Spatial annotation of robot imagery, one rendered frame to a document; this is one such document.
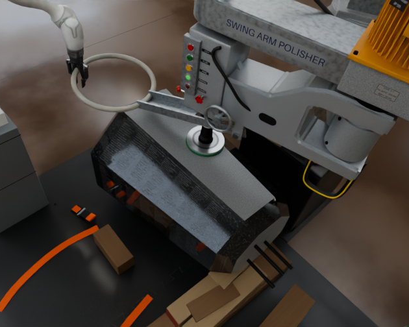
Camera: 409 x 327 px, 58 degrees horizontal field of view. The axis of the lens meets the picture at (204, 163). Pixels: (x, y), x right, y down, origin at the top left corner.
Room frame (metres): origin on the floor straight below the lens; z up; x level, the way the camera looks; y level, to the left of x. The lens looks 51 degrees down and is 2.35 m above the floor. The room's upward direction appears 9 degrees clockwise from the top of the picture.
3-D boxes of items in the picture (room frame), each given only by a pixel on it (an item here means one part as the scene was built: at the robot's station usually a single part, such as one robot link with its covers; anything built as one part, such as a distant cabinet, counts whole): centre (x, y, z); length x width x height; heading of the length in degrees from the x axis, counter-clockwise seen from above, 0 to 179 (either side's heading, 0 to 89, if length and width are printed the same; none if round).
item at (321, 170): (1.78, -0.64, 0.37); 0.66 x 0.66 x 0.74; 50
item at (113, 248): (1.02, 0.50, 0.07); 0.30 x 0.12 x 0.12; 48
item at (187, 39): (1.33, 0.13, 1.37); 0.08 x 0.03 x 0.28; 65
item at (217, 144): (1.41, 0.02, 0.84); 0.21 x 0.21 x 0.01
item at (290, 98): (1.23, -0.33, 1.30); 0.74 x 0.23 x 0.49; 65
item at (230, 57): (1.37, -0.06, 1.32); 0.36 x 0.22 x 0.45; 65
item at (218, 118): (1.25, -0.04, 1.20); 0.15 x 0.10 x 0.15; 65
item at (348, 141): (1.13, -0.58, 1.34); 0.19 x 0.19 x 0.20
